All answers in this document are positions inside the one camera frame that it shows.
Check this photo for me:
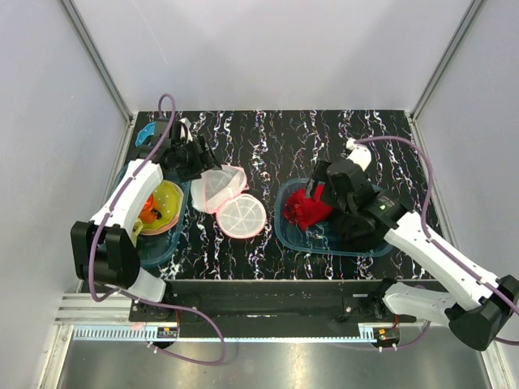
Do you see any teal plastic bin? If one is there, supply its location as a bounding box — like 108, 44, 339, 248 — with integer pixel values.
274, 178, 392, 258
136, 174, 191, 269

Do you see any orange mug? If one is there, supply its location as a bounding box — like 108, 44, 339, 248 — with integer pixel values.
139, 194, 162, 224

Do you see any yellow dotted bowl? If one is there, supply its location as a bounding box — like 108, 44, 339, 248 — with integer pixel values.
151, 180, 183, 219

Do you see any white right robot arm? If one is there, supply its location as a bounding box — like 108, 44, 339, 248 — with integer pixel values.
305, 159, 518, 351

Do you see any blue dotted plate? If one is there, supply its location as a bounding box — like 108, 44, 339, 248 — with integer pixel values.
135, 122, 157, 147

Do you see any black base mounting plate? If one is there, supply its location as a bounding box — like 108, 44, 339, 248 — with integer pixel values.
128, 279, 418, 340

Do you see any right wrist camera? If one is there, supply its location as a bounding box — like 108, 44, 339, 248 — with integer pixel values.
346, 138, 371, 172

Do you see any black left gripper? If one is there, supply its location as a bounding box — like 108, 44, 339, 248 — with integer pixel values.
172, 134, 221, 182

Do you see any black garment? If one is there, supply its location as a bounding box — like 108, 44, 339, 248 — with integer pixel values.
328, 210, 386, 252

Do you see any right teal plastic bin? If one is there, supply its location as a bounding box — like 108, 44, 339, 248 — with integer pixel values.
274, 178, 392, 258

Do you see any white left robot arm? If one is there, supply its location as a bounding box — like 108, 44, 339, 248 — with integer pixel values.
71, 118, 221, 321

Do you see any red bra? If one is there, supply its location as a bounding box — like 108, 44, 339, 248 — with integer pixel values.
283, 184, 332, 231

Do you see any left teal plastic bin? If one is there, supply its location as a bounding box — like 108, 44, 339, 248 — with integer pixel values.
136, 174, 191, 269

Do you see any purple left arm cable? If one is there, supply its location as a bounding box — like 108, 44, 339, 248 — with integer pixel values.
88, 93, 227, 368

